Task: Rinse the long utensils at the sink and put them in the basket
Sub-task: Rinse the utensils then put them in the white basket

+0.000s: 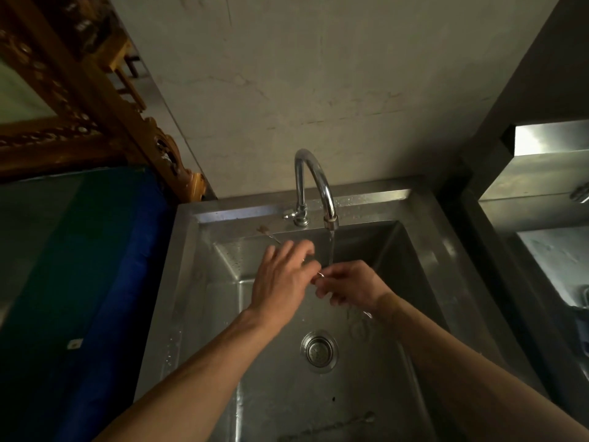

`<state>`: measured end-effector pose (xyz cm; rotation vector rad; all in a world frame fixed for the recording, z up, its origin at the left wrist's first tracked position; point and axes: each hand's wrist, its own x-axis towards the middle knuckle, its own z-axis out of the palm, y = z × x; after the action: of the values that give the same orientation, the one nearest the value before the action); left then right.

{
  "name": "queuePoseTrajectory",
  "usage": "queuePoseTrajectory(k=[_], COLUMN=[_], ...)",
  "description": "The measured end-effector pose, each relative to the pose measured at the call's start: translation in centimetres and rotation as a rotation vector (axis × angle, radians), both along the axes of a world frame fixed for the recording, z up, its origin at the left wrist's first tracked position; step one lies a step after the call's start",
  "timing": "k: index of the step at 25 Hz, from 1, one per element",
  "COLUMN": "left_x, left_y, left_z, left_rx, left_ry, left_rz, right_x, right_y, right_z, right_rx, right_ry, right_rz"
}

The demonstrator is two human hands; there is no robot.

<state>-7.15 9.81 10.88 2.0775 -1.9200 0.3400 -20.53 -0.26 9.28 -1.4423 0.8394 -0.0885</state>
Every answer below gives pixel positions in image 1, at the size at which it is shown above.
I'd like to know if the person's left hand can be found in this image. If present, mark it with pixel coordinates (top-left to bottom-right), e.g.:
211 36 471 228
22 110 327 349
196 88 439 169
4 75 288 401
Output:
247 239 320 335

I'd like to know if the person's right hand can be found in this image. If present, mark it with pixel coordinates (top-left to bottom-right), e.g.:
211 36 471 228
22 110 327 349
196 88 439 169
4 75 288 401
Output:
315 260 395 319

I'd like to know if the thin wire cleaning brush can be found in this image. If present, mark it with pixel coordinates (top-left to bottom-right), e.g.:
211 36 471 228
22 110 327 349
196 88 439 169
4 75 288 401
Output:
256 226 325 278

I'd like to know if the person's left forearm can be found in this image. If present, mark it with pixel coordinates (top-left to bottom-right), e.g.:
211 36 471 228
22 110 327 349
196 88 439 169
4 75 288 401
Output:
92 309 288 442

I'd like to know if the person's right forearm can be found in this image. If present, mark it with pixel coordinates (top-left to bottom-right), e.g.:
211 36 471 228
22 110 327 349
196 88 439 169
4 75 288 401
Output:
374 291 589 442

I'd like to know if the round metal drain strainer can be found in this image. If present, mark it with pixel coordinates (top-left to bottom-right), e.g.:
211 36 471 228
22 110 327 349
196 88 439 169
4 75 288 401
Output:
300 330 340 374

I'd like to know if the chrome gooseneck faucet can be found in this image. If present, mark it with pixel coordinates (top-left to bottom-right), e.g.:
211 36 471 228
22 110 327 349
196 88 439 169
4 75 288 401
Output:
283 148 340 231

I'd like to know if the stainless steel sink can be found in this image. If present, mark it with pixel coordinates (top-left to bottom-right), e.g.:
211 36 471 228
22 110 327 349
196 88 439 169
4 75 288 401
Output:
133 176 549 442

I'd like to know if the long utensil in sink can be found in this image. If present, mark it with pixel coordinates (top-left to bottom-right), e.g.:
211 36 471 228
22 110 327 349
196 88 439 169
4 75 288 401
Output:
275 411 376 442

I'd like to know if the blue tarp cover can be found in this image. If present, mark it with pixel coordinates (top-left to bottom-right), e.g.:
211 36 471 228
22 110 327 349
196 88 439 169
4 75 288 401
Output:
0 165 178 442

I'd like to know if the carved wooden frame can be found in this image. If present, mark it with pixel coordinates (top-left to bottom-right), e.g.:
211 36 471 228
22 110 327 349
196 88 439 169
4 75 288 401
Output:
0 0 207 203

